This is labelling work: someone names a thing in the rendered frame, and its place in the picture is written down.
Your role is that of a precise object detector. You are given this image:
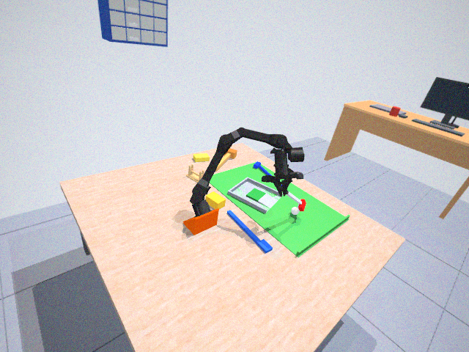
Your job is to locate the green putting mat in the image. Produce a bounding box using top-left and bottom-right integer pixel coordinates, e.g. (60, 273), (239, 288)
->
(210, 162), (349, 257)

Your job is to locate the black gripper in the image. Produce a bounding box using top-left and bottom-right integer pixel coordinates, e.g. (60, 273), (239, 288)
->
(262, 161), (303, 197)

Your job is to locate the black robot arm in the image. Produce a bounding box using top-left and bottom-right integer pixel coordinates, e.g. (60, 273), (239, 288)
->
(190, 128), (304, 217)

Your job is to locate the orange mallet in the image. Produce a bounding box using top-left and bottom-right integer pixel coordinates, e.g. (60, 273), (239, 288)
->
(216, 148), (237, 172)

